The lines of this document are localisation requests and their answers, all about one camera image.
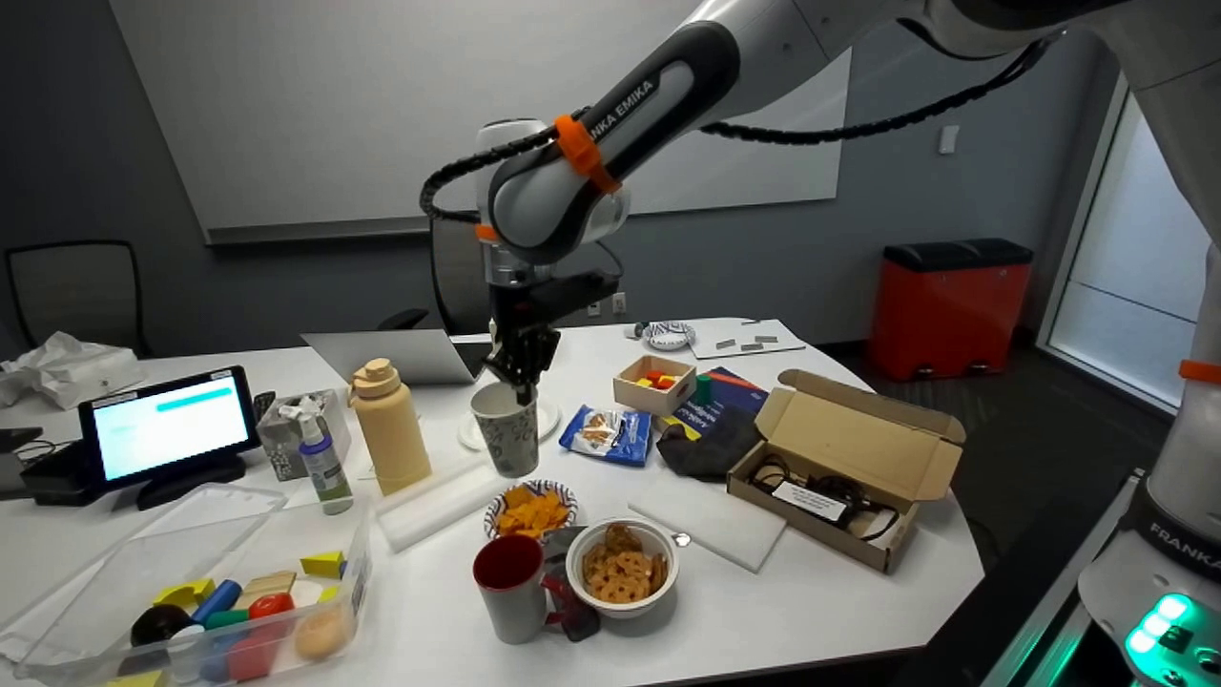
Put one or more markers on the white plastic bag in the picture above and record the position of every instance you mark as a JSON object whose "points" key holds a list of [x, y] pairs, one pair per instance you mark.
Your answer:
{"points": [[66, 371]]}

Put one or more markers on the white whiteboard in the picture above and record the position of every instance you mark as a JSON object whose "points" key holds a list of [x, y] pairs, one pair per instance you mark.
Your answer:
{"points": [[318, 121]]}

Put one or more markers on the black office chair centre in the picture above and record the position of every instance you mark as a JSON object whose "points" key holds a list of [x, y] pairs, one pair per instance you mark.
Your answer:
{"points": [[459, 281]]}

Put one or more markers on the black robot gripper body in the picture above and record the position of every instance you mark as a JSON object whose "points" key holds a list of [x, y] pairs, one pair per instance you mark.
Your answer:
{"points": [[532, 299]]}

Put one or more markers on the white paper plate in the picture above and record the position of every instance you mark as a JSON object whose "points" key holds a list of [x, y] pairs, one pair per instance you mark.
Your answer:
{"points": [[473, 440]]}

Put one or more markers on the clear plastic toy bin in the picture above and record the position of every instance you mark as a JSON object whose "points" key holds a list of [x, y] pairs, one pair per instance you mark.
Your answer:
{"points": [[221, 589]]}

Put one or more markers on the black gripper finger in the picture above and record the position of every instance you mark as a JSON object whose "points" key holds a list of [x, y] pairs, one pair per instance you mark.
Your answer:
{"points": [[526, 379], [506, 371]]}

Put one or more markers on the tan water bottle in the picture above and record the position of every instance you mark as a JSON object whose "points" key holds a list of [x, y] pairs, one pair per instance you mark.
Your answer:
{"points": [[389, 426]]}

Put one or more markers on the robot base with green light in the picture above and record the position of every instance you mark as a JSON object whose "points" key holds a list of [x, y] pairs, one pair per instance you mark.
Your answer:
{"points": [[1147, 582]]}

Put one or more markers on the white folded towel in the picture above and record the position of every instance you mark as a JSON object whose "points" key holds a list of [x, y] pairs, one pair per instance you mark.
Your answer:
{"points": [[431, 506]]}

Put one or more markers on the dark blue book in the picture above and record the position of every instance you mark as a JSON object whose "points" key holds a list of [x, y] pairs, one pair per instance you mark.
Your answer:
{"points": [[711, 427]]}

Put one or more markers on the red trash bin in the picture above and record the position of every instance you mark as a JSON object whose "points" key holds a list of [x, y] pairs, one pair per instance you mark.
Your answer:
{"points": [[946, 305]]}

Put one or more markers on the white and red mug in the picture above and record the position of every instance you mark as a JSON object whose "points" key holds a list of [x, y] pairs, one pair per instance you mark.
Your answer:
{"points": [[524, 594]]}

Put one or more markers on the white bowl of crackers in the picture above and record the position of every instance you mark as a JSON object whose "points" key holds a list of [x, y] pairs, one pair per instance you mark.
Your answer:
{"points": [[621, 567]]}

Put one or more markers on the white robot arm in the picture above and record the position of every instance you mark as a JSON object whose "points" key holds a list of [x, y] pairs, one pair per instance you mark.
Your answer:
{"points": [[550, 183]]}

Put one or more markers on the white foam sheet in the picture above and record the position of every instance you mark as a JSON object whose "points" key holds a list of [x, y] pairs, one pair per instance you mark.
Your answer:
{"points": [[714, 520]]}

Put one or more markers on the open cardboard box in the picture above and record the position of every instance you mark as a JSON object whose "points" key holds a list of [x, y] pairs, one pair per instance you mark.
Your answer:
{"points": [[848, 465]]}

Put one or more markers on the grey paper coffee cup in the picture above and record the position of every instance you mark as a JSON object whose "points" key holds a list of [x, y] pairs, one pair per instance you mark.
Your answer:
{"points": [[510, 427]]}

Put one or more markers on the black office chair left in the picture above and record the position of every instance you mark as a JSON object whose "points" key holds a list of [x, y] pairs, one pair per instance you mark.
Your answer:
{"points": [[82, 286]]}

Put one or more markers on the small spray bottle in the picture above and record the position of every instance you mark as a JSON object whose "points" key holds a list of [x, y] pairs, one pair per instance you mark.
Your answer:
{"points": [[318, 457]]}

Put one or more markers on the small box with fruit toys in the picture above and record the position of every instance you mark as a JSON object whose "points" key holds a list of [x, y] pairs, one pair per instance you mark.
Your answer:
{"points": [[655, 383]]}

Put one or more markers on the black tablet with stand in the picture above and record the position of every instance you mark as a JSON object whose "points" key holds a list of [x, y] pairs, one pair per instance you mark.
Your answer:
{"points": [[167, 437]]}

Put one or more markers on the grey laptop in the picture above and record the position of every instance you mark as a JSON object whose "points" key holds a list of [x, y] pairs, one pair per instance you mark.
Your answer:
{"points": [[422, 356]]}

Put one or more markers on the blue snack packet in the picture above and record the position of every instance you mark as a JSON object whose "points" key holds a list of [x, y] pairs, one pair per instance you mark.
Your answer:
{"points": [[619, 437]]}

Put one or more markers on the patterned bowl of chips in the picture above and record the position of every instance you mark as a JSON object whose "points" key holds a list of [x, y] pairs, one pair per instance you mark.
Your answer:
{"points": [[532, 510]]}

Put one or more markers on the black office chair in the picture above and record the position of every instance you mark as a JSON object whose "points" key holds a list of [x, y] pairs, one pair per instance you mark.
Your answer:
{"points": [[82, 286], [459, 281]]}

